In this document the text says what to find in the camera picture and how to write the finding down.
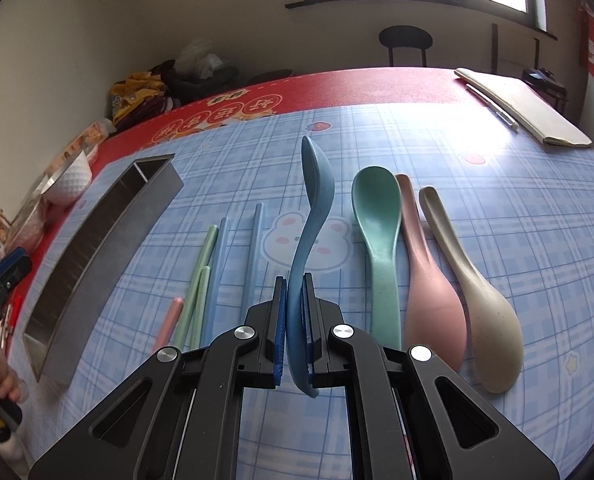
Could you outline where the yellow snack bag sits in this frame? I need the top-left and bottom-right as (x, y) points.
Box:
(108, 72), (170, 126)

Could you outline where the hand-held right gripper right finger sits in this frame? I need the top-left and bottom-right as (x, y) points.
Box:
(302, 272), (560, 480)

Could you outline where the beige spoon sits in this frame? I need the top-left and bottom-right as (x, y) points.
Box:
(419, 186), (524, 394)

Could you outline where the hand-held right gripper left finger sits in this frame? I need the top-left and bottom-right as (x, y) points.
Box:
(29, 276), (288, 480)

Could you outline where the stainless steel utensil tray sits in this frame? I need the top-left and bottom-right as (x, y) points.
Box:
(23, 156), (184, 390)

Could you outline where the pink chopstick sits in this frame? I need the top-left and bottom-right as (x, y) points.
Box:
(151, 297), (185, 356)

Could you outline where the black round chair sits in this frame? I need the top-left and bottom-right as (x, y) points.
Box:
(379, 26), (434, 68)

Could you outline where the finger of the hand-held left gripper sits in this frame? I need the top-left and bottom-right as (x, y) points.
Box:
(0, 247), (34, 291)

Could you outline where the blue spoon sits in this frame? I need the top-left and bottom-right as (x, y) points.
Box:
(286, 135), (336, 400)

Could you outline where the dark window sill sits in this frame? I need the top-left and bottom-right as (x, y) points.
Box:
(285, 0), (558, 41)

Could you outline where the dark grey bin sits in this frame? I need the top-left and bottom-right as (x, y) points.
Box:
(169, 65), (238, 100)

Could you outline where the tissue pack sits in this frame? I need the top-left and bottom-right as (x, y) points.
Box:
(52, 120), (110, 171)

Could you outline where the plastic-wrapped bowl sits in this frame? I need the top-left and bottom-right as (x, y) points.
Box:
(7, 175), (52, 256)

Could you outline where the red printed tablecloth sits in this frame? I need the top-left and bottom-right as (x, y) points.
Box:
(0, 66), (528, 411)

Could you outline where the blue chopstick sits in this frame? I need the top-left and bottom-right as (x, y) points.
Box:
(242, 202), (265, 313)
(199, 216), (230, 350)

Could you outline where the blue plaid table mat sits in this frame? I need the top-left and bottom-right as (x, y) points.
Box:
(39, 102), (594, 480)

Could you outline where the clear plastic bag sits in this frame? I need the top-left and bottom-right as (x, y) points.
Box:
(174, 37), (225, 78)

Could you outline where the silver pen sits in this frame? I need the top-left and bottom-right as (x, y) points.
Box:
(466, 82), (519, 132)

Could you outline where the green chopstick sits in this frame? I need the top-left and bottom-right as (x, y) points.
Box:
(173, 225), (220, 348)
(182, 265), (212, 351)

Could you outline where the black air fryer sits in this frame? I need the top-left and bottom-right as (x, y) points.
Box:
(247, 69), (292, 86)

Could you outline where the green spoon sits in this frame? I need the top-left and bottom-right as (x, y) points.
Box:
(352, 166), (404, 351)

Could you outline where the white dimpled bowl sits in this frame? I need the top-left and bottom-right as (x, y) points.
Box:
(42, 149), (94, 206)

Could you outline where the pink spoon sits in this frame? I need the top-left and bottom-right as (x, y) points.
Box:
(395, 174), (468, 373)

